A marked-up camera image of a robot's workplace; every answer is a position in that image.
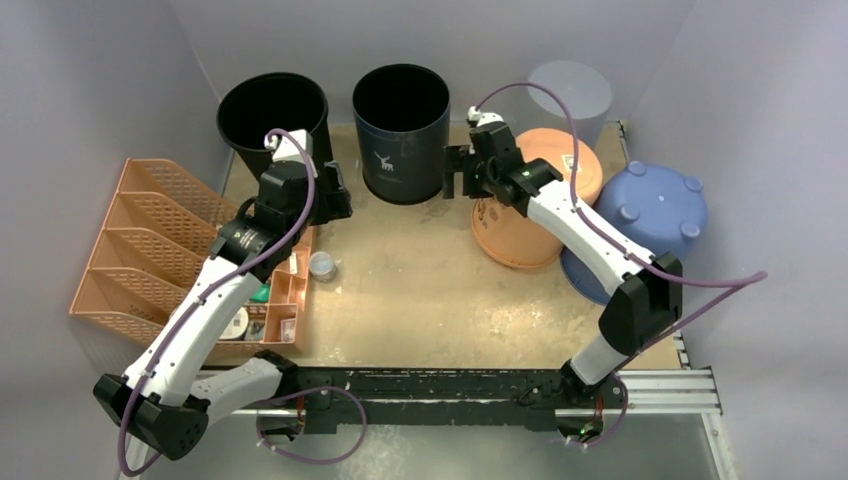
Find orange capybara plastic bucket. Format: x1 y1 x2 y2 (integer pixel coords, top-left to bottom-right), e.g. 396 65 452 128
470 127 605 271

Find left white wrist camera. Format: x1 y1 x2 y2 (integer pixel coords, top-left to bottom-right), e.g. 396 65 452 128
263 129 312 163

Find dark navy cylindrical bin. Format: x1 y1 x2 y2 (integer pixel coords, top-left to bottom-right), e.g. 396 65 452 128
352 63 451 205

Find white grey cylindrical bin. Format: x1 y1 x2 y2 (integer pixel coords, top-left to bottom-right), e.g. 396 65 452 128
485 60 613 148

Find blue plastic bucket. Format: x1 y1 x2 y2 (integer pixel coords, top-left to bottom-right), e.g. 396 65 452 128
560 160 710 307

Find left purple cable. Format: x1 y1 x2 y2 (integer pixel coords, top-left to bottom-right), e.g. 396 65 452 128
117 127 319 478

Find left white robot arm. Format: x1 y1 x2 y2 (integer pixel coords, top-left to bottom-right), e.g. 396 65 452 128
93 158 324 476

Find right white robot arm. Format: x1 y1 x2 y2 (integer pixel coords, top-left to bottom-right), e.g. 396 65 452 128
443 118 682 407

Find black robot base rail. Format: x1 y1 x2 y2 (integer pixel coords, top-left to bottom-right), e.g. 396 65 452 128
260 366 625 435

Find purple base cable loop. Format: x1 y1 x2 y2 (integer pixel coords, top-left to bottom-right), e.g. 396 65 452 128
254 386 368 466

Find orange mesh file organizer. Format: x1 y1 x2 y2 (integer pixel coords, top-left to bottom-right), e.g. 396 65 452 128
70 159 316 365

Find small clear round container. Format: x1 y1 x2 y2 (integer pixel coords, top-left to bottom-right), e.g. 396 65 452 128
308 251 338 282

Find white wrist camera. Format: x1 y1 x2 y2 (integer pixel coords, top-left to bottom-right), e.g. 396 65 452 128
466 105 504 128
263 129 312 163

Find black ribbed plastic bin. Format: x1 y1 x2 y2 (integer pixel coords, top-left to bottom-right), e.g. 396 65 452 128
216 72 339 192

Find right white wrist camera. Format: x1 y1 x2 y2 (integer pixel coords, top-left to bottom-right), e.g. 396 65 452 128
466 105 504 128

